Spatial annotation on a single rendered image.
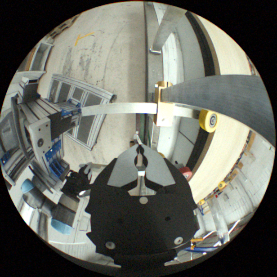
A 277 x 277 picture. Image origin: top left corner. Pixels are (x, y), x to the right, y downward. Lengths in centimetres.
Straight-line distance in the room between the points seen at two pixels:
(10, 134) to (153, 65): 65
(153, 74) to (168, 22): 25
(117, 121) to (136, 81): 60
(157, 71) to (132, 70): 77
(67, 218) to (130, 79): 124
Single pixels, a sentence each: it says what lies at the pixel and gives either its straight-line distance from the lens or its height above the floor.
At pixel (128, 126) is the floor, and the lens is 113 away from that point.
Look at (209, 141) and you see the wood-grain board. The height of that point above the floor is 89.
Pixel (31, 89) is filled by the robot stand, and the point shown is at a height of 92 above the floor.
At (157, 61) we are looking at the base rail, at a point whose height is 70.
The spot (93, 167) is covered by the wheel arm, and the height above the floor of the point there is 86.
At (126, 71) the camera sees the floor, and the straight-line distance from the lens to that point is 116.
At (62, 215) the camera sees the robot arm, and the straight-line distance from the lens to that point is 32.
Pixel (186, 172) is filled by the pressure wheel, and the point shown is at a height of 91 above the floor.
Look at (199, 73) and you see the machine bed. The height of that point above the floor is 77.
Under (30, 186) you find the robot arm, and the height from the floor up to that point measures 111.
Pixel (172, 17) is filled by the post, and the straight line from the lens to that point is 30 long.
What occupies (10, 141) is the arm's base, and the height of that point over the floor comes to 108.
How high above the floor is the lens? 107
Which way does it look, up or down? 62 degrees down
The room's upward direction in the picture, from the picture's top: 179 degrees clockwise
